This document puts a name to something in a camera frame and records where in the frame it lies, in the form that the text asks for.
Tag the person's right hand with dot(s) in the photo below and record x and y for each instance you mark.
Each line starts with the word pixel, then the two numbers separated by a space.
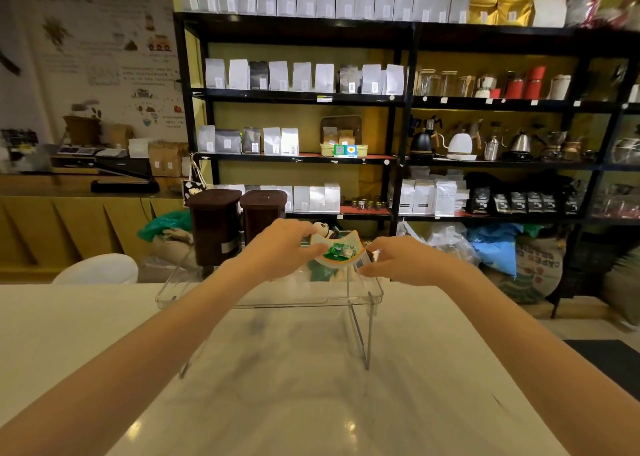
pixel 410 265

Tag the person's left hand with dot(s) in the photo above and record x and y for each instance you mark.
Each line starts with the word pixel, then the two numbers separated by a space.
pixel 277 250

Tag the person's left thumb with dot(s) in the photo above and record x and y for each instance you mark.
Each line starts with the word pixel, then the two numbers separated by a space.
pixel 315 254

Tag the person's right thumb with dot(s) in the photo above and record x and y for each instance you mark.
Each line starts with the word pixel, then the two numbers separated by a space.
pixel 374 269

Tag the white cat-shaped dish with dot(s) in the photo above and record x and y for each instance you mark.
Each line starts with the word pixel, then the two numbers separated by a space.
pixel 345 263

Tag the person's left forearm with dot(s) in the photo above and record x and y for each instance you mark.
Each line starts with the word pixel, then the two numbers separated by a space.
pixel 140 360

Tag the person's right forearm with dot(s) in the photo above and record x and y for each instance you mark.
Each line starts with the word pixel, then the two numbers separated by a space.
pixel 540 365

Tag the panda figurine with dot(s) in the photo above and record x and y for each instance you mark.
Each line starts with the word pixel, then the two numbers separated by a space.
pixel 322 229

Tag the green wrapped candies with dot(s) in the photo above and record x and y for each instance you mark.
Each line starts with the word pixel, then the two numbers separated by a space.
pixel 341 253

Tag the clear acrylic riser stand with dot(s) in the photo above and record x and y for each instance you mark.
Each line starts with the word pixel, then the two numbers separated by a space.
pixel 320 298

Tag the small brown lidded container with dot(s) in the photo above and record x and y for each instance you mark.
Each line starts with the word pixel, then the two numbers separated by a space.
pixel 261 218

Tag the row of small glass jars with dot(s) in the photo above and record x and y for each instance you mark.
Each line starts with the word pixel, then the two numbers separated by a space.
pixel 370 203

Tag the clear plastic bags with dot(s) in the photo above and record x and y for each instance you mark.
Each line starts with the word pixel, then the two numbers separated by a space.
pixel 445 243

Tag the group of white labelled pouches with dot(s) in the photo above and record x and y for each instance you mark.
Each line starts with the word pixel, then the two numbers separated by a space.
pixel 430 196

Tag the large brown lidded container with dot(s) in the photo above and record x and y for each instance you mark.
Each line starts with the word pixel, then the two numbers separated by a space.
pixel 215 230

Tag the green tray with boxes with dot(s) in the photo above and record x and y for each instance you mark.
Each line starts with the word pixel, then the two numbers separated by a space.
pixel 344 149

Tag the white coffee pouch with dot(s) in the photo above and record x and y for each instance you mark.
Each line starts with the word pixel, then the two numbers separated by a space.
pixel 272 141
pixel 207 139
pixel 290 142

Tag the blue plastic bag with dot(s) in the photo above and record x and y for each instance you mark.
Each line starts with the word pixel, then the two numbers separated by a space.
pixel 497 248

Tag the dark grey coffee pouch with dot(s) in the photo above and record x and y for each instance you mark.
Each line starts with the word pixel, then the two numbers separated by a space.
pixel 251 141

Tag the black gooseneck kettle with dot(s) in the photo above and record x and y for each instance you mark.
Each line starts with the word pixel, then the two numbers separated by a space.
pixel 422 141

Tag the black and white tote bag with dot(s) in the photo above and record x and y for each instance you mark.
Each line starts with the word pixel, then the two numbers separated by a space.
pixel 195 188

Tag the light grey coffee pouch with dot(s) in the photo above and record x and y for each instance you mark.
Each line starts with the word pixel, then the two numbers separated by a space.
pixel 228 142

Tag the plain burlap sack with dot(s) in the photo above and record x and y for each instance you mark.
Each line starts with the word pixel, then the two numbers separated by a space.
pixel 172 250

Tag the white gooseneck kettle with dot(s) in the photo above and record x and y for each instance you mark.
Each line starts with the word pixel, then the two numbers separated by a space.
pixel 460 145

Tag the green plastic bag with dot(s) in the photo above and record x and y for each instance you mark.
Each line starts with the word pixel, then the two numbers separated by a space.
pixel 165 224

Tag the printed burlap sack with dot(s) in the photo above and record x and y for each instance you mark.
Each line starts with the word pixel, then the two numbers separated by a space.
pixel 537 273

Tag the row of black coffee pouches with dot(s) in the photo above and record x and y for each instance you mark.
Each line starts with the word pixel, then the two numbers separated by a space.
pixel 525 202

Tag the cardboard box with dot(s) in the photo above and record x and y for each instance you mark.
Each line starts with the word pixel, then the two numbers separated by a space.
pixel 165 160

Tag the row of white and grey pouches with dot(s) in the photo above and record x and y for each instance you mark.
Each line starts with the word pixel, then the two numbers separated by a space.
pixel 300 76

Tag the steel gooseneck kettle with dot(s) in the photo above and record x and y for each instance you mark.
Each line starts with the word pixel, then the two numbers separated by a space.
pixel 520 145

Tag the group of clear glass canisters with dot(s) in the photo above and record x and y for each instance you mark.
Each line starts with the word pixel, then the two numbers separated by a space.
pixel 442 84

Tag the black heat sealer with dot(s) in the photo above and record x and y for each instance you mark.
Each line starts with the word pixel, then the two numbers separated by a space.
pixel 125 185

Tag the white chair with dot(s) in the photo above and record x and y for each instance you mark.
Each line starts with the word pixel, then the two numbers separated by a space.
pixel 97 270

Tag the glass coffee dripper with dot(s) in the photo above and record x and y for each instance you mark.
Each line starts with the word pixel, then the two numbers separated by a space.
pixel 554 145

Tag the red canister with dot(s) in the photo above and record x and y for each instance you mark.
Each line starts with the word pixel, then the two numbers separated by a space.
pixel 534 83
pixel 515 88

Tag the black metal shelf unit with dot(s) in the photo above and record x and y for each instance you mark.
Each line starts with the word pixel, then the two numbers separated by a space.
pixel 410 35

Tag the wooden counter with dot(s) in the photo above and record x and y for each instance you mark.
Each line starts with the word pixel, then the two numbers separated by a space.
pixel 75 225

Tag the black floor mat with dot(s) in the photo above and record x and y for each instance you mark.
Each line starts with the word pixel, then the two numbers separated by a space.
pixel 610 365

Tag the white canister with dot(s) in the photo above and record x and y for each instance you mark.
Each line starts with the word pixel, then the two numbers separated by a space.
pixel 560 88

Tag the brown paper bin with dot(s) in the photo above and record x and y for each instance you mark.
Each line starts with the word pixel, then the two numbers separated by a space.
pixel 82 130

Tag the gold foil pouch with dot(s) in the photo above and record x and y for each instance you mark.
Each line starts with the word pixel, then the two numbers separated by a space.
pixel 515 11
pixel 483 10

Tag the white square pouch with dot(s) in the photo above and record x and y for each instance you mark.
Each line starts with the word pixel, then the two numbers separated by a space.
pixel 549 13

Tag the illustrated wall poster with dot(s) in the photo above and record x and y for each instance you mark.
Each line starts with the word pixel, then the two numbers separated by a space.
pixel 100 55

